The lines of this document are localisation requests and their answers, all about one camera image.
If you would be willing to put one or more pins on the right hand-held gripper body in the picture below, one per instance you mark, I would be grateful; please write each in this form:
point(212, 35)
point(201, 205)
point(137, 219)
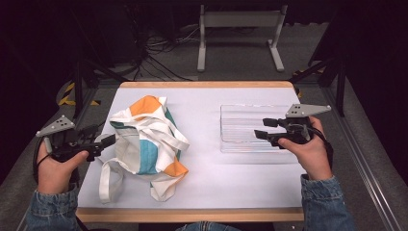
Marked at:
point(296, 128)

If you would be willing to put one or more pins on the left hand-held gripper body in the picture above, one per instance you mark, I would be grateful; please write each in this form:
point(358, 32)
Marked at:
point(67, 142)

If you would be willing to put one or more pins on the clear plastic tray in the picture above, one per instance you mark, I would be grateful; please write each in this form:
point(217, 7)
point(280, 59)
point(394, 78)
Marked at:
point(240, 128)

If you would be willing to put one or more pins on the white orange teal tote bag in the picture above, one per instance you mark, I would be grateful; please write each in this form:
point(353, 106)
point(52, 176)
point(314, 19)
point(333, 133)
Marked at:
point(150, 150)

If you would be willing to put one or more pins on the person's right hand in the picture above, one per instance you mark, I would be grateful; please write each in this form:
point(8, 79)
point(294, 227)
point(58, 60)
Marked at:
point(312, 157)

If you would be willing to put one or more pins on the person's left hand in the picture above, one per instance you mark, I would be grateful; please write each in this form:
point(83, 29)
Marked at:
point(54, 174)

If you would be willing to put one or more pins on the yellow black floor tape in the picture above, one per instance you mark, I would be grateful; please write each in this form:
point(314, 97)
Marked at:
point(65, 99)

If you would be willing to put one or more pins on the black tripod stand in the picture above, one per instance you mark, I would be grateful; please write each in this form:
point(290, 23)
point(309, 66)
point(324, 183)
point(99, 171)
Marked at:
point(78, 83)
point(340, 83)

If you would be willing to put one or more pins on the white metal stand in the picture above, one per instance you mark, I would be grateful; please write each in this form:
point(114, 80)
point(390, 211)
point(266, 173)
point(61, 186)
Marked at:
point(240, 19)

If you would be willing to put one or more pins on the person's denim legs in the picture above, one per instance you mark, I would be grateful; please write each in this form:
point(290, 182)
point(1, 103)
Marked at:
point(205, 226)

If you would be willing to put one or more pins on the aluminium floor rail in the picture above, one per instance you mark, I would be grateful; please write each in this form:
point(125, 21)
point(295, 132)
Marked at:
point(359, 154)

